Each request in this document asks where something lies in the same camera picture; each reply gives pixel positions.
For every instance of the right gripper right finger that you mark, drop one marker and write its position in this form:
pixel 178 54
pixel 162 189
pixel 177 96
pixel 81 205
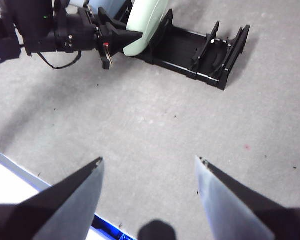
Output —
pixel 240 215

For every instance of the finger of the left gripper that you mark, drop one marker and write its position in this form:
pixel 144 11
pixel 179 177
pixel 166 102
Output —
pixel 122 40
pixel 108 20

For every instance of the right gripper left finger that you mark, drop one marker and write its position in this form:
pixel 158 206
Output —
pixel 60 215

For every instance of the blue round plate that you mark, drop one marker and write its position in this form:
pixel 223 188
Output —
pixel 110 6

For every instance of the green round plate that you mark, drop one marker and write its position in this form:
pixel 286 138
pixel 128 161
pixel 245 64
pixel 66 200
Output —
pixel 145 22

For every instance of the black plate rack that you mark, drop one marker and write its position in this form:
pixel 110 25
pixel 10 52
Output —
pixel 180 50

